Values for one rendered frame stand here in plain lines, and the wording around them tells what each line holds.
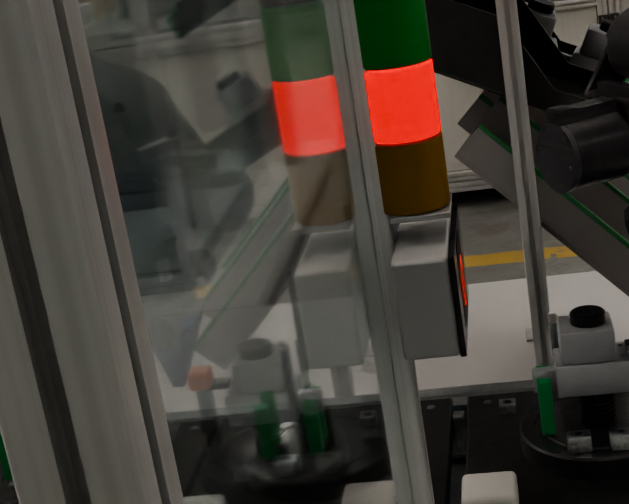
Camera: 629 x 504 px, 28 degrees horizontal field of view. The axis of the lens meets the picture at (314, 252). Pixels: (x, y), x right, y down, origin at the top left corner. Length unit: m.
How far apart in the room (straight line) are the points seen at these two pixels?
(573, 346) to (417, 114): 0.33
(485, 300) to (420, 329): 0.98
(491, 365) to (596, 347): 0.52
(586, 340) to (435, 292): 0.29
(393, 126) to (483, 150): 0.47
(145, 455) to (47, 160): 0.07
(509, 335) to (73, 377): 1.42
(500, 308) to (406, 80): 0.98
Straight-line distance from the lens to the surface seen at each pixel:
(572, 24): 5.16
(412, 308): 0.83
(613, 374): 1.10
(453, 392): 1.30
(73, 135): 0.27
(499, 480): 1.06
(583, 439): 1.09
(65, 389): 0.28
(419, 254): 0.83
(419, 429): 0.92
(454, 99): 5.21
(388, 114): 0.83
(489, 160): 1.29
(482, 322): 1.73
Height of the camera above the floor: 1.50
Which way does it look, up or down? 17 degrees down
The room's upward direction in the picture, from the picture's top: 9 degrees counter-clockwise
